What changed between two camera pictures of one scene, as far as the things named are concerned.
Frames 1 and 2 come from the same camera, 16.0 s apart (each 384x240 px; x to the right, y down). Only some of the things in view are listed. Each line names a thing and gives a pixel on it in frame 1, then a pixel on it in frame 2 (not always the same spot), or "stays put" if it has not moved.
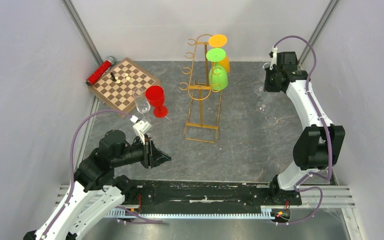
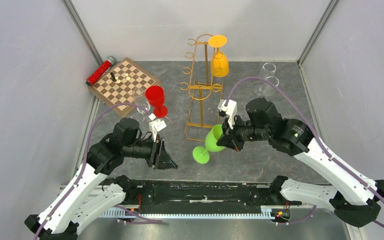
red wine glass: x=155 y=97 stays put
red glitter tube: x=100 y=71 stays put
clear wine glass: x=259 y=90 stays put
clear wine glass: x=142 y=103 stays put
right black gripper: x=268 y=87 → x=230 y=138
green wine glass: x=218 y=76 → x=201 y=154
